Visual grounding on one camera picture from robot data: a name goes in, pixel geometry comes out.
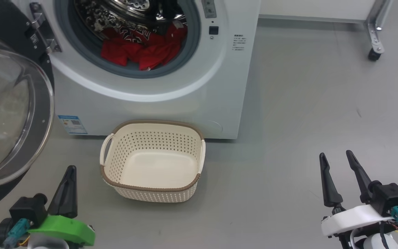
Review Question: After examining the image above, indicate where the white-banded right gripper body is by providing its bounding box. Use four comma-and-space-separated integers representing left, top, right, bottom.
321, 204, 398, 248

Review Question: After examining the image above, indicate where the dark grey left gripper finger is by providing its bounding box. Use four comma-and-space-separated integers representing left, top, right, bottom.
47, 165, 73, 218
66, 165, 79, 219

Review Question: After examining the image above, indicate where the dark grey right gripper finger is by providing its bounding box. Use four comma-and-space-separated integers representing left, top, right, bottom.
319, 153, 344, 212
346, 150, 373, 204

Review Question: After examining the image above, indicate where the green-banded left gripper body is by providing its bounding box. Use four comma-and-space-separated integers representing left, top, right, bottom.
28, 214, 96, 248

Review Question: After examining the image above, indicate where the black round glass washer door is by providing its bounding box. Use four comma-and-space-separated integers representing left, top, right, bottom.
0, 0, 55, 216

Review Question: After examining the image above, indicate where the red shorts white stripe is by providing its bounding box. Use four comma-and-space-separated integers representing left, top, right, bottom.
101, 37, 183, 71

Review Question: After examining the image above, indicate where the cream perforated laundry basket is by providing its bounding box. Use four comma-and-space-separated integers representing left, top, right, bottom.
99, 120, 206, 203

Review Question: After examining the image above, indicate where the white washing machine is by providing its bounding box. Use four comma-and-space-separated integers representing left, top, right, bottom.
11, 0, 262, 140

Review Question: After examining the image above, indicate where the grey rubber door gasket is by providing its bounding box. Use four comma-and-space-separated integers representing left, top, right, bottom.
54, 0, 202, 79

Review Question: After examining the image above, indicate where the metal door hinge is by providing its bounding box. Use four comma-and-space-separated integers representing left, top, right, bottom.
29, 3, 62, 54

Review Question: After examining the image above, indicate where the blue white energy label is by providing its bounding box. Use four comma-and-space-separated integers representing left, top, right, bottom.
58, 115, 88, 135

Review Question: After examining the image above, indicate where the stainless steel washer drum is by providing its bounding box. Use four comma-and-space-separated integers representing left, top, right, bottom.
74, 0, 188, 38

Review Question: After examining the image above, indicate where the grey warning sticker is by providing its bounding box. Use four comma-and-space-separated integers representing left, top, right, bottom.
201, 0, 217, 19

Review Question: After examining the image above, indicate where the metal frame leg with caster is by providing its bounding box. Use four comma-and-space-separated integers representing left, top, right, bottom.
365, 0, 393, 62

